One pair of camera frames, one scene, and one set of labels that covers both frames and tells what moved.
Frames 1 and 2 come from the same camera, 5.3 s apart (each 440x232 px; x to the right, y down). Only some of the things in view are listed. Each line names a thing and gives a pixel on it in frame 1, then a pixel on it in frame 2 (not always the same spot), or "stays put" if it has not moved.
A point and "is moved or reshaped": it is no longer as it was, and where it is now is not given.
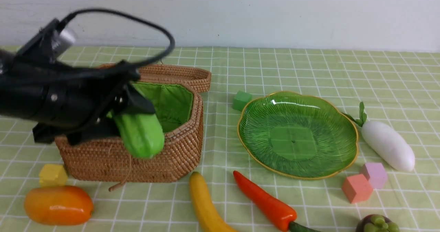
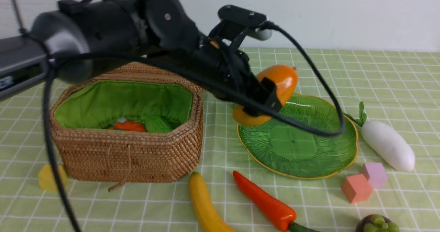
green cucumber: (142, 135) is moved or reshaped
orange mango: (58, 205) → (285, 78)
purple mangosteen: (376, 223) stays put
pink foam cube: (375, 174) stays put
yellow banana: (210, 218) stays put
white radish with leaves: (389, 145) stays put
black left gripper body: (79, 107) → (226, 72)
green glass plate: (297, 135) stays put
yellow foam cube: (53, 175) stays put
